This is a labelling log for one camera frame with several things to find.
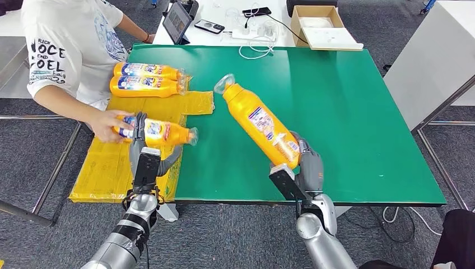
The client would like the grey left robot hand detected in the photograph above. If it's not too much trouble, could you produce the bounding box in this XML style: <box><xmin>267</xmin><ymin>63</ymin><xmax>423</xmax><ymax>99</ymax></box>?
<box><xmin>128</xmin><ymin>112</ymin><xmax>183</xmax><ymax>178</ymax></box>

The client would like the person's right hand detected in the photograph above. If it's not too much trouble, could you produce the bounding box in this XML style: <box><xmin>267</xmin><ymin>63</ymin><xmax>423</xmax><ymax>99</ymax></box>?
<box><xmin>87</xmin><ymin>109</ymin><xmax>136</xmax><ymax>144</ymax></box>

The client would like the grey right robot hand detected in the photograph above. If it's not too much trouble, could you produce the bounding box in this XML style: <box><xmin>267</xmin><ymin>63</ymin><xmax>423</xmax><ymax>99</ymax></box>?
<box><xmin>270</xmin><ymin>131</ymin><xmax>325</xmax><ymax>197</ymax></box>

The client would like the orange detergent bottle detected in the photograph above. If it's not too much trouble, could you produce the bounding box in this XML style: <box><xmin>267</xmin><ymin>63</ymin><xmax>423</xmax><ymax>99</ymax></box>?
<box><xmin>112</xmin><ymin>115</ymin><xmax>199</xmax><ymax>148</ymax></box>
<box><xmin>109</xmin><ymin>76</ymin><xmax>188</xmax><ymax>99</ymax></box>
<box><xmin>113</xmin><ymin>61</ymin><xmax>187</xmax><ymax>81</ymax></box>
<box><xmin>213</xmin><ymin>73</ymin><xmax>301</xmax><ymax>170</ymax></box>

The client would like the black chair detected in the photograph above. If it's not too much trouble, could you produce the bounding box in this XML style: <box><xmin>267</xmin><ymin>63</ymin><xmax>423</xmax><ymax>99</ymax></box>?
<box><xmin>360</xmin><ymin>208</ymin><xmax>475</xmax><ymax>269</ymax></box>

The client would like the white table leg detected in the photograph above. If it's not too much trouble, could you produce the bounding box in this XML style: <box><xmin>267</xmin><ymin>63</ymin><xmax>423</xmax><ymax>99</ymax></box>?
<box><xmin>156</xmin><ymin>202</ymin><xmax>180</xmax><ymax>222</ymax></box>

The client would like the person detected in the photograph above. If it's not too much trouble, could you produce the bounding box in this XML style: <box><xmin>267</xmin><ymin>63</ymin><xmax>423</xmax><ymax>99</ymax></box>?
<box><xmin>20</xmin><ymin>0</ymin><xmax>157</xmax><ymax>143</ymax></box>

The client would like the white workbench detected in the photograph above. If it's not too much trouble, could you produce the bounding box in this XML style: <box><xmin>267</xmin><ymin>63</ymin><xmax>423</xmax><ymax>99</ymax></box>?
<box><xmin>0</xmin><ymin>15</ymin><xmax>95</xmax><ymax>228</ymax></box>
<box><xmin>383</xmin><ymin>0</ymin><xmax>475</xmax><ymax>211</ymax></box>

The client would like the black tablet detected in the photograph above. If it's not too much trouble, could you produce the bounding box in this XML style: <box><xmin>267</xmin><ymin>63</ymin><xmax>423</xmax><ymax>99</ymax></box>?
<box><xmin>162</xmin><ymin>1</ymin><xmax>194</xmax><ymax>45</ymax></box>

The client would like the white flat lid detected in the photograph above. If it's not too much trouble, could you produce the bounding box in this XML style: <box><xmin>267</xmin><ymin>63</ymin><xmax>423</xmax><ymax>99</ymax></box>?
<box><xmin>308</xmin><ymin>26</ymin><xmax>365</xmax><ymax>51</ymax></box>

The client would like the black device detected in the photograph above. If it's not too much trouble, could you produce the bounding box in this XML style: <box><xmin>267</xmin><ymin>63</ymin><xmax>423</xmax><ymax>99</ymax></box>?
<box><xmin>169</xmin><ymin>0</ymin><xmax>200</xmax><ymax>20</ymax></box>

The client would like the white power adapter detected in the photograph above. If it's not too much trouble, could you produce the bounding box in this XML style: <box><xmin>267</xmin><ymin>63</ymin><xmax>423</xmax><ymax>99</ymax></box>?
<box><xmin>259</xmin><ymin>19</ymin><xmax>281</xmax><ymax>37</ymax></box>

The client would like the white foam insert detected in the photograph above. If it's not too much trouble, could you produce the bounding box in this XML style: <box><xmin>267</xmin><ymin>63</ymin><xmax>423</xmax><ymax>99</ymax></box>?
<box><xmin>299</xmin><ymin>16</ymin><xmax>334</xmax><ymax>29</ymax></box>

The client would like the cardboard box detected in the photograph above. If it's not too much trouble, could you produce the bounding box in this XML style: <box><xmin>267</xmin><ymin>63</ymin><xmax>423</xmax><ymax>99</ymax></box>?
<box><xmin>290</xmin><ymin>4</ymin><xmax>365</xmax><ymax>51</ymax></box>

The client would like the white power strip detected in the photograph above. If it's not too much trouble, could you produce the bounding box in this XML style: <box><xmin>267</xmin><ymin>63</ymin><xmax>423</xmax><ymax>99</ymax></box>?
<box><xmin>230</xmin><ymin>28</ymin><xmax>277</xmax><ymax>42</ymax></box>

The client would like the dark bag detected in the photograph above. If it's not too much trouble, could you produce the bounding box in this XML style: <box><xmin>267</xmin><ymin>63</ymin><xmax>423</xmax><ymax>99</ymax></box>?
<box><xmin>0</xmin><ymin>0</ymin><xmax>25</xmax><ymax>16</ymax></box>

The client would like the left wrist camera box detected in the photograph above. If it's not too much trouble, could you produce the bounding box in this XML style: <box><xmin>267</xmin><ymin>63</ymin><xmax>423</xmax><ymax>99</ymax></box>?
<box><xmin>132</xmin><ymin>147</ymin><xmax>162</xmax><ymax>194</ymax></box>

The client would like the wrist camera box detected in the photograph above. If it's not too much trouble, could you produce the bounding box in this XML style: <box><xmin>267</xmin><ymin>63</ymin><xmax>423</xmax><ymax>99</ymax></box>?
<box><xmin>132</xmin><ymin>147</ymin><xmax>162</xmax><ymax>194</ymax></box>
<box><xmin>269</xmin><ymin>164</ymin><xmax>310</xmax><ymax>202</ymax></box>

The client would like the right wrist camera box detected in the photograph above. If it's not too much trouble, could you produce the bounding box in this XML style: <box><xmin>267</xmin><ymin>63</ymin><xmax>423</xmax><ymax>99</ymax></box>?
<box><xmin>269</xmin><ymin>164</ymin><xmax>310</xmax><ymax>202</ymax></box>

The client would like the white floor cable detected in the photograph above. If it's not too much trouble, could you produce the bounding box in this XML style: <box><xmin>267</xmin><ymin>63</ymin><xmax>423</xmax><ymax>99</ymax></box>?
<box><xmin>382</xmin><ymin>206</ymin><xmax>443</xmax><ymax>237</ymax></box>

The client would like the black floor cable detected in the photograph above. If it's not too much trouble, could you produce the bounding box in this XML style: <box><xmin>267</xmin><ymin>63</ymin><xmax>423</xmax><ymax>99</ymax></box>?
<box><xmin>348</xmin><ymin>206</ymin><xmax>416</xmax><ymax>244</ymax></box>

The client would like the black smartphone round camera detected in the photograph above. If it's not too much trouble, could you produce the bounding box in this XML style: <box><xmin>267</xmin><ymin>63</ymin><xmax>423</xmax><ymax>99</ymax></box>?
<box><xmin>194</xmin><ymin>18</ymin><xmax>226</xmax><ymax>35</ymax></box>

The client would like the blue cart frame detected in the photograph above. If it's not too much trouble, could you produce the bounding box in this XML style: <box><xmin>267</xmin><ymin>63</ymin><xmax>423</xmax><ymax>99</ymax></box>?
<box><xmin>419</xmin><ymin>0</ymin><xmax>437</xmax><ymax>16</ymax></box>

